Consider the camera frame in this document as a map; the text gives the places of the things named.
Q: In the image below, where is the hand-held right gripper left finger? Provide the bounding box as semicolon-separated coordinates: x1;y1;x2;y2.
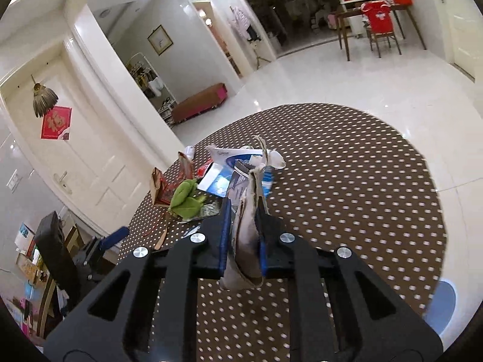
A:
43;198;232;362

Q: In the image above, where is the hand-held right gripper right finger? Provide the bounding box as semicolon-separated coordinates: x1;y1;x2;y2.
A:
254;205;443;362

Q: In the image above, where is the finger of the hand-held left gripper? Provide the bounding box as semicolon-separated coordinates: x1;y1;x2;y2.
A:
99;226;131;252

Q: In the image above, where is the grey paper scrap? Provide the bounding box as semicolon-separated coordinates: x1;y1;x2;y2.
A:
219;168;269;291

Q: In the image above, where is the silver foil wrapper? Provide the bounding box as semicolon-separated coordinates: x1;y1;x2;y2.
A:
177;203;220;222

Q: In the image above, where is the beige paper strip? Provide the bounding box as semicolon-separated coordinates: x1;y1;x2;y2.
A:
152;211;171;252

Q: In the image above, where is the green crumpled plastic bag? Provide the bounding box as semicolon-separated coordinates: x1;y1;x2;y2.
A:
168;179;207;220

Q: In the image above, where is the blue white flat box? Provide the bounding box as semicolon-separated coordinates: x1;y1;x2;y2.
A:
198;162;236;198

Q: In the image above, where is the blue white plastic wrapper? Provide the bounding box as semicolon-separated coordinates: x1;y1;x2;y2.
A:
227;160;274;212

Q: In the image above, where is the red brown paper carton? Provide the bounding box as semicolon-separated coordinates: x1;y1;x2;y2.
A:
178;152;195;182
151;168;179;206

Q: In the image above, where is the white blue paper bag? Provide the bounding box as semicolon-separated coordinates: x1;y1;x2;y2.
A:
206;144;265;167

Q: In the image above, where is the white twisted paper scrap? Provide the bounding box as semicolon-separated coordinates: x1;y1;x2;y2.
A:
253;136;286;171

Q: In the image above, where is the round brown dotted table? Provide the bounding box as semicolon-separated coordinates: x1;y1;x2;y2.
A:
117;103;448;362

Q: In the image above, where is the red square door poster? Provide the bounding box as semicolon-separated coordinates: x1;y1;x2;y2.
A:
41;106;73;141

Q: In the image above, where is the hanging straw fan ornament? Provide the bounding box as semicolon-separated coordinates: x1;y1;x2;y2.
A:
31;76;59;117

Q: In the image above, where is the white clothes rack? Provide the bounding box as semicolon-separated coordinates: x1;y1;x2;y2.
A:
126;53;178;127

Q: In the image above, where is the blue round stool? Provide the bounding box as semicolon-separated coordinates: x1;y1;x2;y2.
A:
424;280;457;334

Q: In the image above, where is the hanging white garment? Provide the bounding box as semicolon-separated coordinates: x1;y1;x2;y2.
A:
229;5;251;40

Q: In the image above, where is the wooden chair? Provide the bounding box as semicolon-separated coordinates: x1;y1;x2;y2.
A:
360;2;402;58

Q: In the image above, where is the wooden dining table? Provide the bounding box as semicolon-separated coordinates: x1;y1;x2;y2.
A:
335;3;427;62

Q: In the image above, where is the red shirt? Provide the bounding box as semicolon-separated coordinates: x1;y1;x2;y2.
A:
360;1;395;33

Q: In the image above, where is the silver door handle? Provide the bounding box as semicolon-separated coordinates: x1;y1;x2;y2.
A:
54;171;73;195

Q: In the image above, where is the framed wall picture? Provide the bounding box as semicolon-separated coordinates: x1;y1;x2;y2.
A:
147;24;174;55

